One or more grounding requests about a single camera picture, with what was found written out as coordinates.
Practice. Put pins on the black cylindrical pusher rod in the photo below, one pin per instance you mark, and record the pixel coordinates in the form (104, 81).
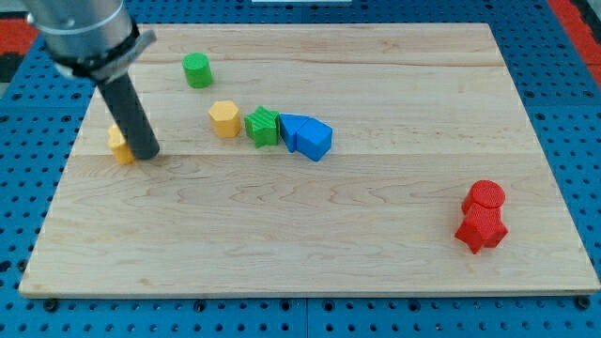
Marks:
(128, 113)

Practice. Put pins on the yellow heart block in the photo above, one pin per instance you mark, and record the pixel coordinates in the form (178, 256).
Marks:
(119, 146)

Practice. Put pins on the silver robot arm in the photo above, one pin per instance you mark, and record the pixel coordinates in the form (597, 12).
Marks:
(99, 40)

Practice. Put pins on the wooden board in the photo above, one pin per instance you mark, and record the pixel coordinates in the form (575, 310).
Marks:
(419, 112)

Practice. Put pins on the green cylinder block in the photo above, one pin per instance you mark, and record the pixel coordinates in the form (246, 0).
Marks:
(197, 70)

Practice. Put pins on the yellow hexagon block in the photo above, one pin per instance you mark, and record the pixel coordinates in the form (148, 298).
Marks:
(225, 118)

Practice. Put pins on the green star block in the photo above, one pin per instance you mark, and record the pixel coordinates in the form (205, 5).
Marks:
(263, 127)

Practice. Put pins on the blue triangle block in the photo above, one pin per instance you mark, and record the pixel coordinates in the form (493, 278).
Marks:
(289, 127)

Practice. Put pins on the blue cube block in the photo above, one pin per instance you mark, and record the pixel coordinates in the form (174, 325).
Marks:
(314, 139)

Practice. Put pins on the red cylinder block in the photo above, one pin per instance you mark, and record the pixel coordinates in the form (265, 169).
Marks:
(485, 193)

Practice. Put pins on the red star block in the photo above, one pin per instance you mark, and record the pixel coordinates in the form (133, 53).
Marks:
(482, 227)

